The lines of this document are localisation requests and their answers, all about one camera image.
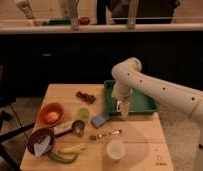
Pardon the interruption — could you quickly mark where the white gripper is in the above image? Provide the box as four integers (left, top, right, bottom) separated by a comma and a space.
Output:
112, 81, 132, 119

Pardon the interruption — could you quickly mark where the dark grape bunch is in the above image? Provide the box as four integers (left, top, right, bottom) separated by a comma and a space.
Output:
76, 91, 96, 104

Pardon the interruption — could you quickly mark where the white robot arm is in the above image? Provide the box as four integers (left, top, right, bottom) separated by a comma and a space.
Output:
111, 57, 203, 171

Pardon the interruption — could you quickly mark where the green plastic cup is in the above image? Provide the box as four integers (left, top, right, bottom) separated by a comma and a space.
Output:
75, 108, 90, 123

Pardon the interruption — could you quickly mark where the clear plastic cup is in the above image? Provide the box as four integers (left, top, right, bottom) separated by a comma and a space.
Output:
107, 140, 125, 161

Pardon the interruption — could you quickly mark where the metal measuring cup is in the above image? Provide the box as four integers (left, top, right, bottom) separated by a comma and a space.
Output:
54, 120, 85, 137

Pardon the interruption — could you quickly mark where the green plastic tray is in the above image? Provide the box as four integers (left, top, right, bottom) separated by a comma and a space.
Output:
104, 80, 158, 116

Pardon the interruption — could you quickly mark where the blue sponge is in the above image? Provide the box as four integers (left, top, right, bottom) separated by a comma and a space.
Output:
91, 112, 110, 128

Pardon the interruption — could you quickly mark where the silver fork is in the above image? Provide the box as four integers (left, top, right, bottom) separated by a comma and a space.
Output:
90, 130, 122, 141

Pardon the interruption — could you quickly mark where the orange bowl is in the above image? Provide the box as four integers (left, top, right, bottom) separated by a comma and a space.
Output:
38, 103, 64, 127

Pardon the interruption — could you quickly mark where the orange fruit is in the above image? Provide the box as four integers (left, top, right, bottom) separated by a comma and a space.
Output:
45, 112, 59, 123

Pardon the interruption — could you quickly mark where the green cucumber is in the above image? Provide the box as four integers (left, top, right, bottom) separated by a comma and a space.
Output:
47, 152, 77, 164

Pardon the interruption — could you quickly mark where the dark red bowl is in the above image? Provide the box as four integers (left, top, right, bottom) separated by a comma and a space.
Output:
27, 128, 54, 157

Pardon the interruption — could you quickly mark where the white paper napkin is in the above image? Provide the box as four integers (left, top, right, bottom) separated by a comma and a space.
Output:
34, 135, 51, 157

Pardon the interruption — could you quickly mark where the black chair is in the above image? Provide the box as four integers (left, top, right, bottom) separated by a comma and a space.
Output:
0, 65, 34, 171

